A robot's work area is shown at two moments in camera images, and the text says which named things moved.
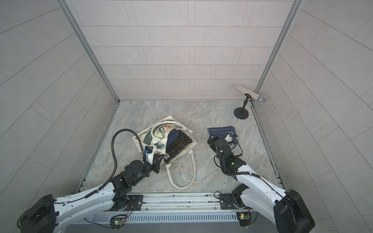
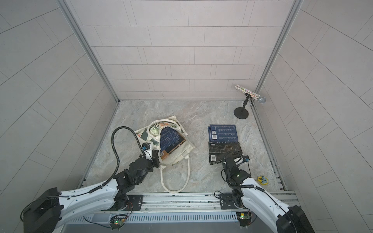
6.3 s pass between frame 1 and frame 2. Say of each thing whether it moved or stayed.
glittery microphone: stayed
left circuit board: stayed
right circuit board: stayed
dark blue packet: moved
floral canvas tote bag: moved
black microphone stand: stayed
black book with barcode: moved
